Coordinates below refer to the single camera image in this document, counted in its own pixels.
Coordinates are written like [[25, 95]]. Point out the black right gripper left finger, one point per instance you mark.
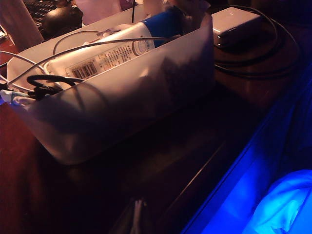
[[126, 219]]

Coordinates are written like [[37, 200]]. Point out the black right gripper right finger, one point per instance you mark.
[[147, 219]]

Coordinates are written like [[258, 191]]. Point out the translucent plastic storage box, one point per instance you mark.
[[146, 92]]

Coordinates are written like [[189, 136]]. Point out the white liquid glue bottle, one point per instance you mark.
[[109, 53]]

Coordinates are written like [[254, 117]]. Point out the black computer mouse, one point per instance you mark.
[[61, 19]]

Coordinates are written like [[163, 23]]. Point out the white power adapter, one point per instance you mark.
[[234, 22]]

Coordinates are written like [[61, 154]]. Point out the grey thermos bottle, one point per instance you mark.
[[19, 24]]

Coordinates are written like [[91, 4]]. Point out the black keyboard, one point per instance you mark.
[[39, 9]]

